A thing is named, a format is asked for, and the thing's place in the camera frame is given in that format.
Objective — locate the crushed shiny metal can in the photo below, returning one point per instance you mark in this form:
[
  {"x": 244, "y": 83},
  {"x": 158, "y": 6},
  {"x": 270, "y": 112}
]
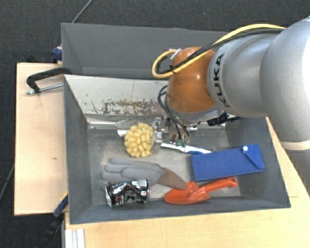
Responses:
[{"x": 126, "y": 192}]

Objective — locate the black cylinder on white bracket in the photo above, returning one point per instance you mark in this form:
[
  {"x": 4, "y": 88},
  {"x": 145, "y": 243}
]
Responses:
[{"x": 217, "y": 121}]

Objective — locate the pale wood flat board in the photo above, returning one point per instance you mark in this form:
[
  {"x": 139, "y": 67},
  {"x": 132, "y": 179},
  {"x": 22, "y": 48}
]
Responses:
[{"x": 38, "y": 138}]

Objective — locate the white and blue toothbrush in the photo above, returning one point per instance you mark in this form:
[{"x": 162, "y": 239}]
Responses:
[{"x": 193, "y": 150}]

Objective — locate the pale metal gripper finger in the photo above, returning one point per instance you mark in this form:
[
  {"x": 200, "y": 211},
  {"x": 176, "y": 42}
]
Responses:
[
  {"x": 157, "y": 146},
  {"x": 122, "y": 131}
]

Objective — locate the grey knitted glove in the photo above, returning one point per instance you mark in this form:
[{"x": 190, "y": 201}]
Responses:
[{"x": 134, "y": 170}]

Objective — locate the brown pointed flat piece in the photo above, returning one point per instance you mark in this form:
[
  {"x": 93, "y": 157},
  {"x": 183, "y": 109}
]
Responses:
[{"x": 171, "y": 179}]

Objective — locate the grey metal bin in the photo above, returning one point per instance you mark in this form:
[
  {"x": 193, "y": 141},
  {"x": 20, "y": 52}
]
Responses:
[{"x": 98, "y": 48}]

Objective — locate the blue flat box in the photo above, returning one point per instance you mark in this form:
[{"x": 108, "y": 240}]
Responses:
[{"x": 222, "y": 164}]

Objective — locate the orange toy shovel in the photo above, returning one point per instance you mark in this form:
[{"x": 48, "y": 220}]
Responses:
[{"x": 193, "y": 192}]

